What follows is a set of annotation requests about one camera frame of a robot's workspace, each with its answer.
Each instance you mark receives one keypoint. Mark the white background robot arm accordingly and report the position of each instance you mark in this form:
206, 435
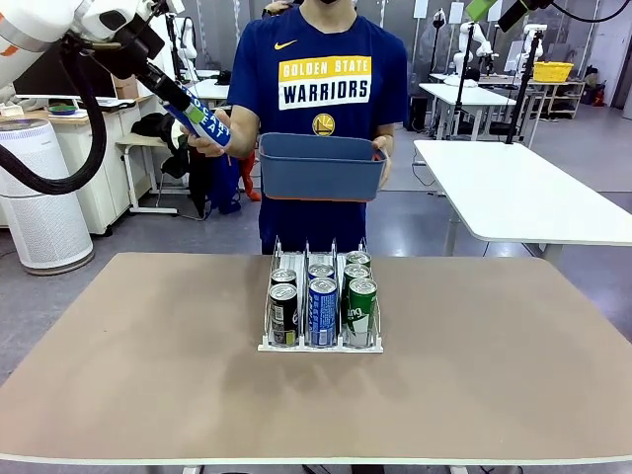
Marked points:
187, 44
535, 39
466, 37

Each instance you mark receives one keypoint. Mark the wooden low shelf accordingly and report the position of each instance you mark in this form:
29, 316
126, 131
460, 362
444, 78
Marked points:
558, 85

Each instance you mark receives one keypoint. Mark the black computer tower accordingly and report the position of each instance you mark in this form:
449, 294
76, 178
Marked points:
418, 113

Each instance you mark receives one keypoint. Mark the person's left forearm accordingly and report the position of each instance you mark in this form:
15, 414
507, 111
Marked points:
386, 131

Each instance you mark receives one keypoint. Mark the black cap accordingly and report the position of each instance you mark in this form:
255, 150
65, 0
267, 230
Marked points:
224, 78

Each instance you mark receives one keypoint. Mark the beige top rolling table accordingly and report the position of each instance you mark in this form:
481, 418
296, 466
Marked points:
143, 141

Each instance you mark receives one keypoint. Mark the black beverage can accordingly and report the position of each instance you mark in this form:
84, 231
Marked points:
284, 276
283, 316

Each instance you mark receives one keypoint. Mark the yellow plastic crate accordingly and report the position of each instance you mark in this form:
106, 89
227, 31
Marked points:
553, 73

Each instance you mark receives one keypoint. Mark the person's left hand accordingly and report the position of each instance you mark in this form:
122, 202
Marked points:
388, 153

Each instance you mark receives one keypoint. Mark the white air purifier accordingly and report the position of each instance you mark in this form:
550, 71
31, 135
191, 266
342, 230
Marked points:
44, 232

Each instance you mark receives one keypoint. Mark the white office desk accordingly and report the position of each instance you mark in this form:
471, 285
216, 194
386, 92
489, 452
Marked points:
116, 173

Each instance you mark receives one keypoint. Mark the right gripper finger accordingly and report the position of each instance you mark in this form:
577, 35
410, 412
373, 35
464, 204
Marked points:
518, 15
480, 10

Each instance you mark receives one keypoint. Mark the white background table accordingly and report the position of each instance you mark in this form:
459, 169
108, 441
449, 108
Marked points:
207, 88
439, 90

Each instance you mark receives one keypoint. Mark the person in blue t-shirt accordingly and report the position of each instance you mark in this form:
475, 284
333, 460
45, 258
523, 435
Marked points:
321, 59

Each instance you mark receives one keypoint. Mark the green round dish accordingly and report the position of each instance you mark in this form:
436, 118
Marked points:
62, 107

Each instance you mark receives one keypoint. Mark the person's right hand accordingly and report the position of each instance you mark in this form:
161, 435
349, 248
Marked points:
212, 150

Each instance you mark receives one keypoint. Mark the white side table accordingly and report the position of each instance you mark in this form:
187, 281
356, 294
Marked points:
523, 197

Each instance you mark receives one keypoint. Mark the blue plastic bin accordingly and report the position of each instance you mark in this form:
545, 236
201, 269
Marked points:
321, 173

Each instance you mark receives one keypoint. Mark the blue beverage can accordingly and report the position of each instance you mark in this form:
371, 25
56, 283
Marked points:
322, 316
321, 271

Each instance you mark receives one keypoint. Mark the black computer monitor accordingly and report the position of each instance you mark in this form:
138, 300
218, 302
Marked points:
49, 79

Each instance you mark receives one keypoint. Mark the black jacket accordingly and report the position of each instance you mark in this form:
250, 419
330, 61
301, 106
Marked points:
150, 126

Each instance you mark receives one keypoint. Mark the brown cardboard box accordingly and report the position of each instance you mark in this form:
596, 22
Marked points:
127, 89

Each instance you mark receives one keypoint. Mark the person's right forearm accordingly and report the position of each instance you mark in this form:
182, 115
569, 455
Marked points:
245, 133

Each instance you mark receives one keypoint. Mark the black light stand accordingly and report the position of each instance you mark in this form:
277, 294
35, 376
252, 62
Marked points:
437, 19

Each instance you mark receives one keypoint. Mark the blue white Pocari can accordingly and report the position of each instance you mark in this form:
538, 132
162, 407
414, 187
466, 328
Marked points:
217, 133

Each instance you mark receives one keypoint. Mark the dark navy jacket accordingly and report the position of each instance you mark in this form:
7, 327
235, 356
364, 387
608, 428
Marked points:
217, 187

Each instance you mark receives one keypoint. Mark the red canister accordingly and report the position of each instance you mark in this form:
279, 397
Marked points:
597, 96

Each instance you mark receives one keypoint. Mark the orange jacket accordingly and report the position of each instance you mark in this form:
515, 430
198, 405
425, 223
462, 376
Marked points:
249, 178

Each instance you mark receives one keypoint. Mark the green white beer can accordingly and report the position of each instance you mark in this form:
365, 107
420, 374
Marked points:
363, 301

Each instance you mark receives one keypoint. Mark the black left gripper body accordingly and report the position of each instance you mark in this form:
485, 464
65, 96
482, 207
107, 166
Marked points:
138, 52

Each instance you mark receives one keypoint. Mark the black camera stand pole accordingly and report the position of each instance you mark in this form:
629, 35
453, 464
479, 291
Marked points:
461, 94
525, 84

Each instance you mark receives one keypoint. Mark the black keyboard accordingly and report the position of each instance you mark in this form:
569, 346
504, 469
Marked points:
119, 103

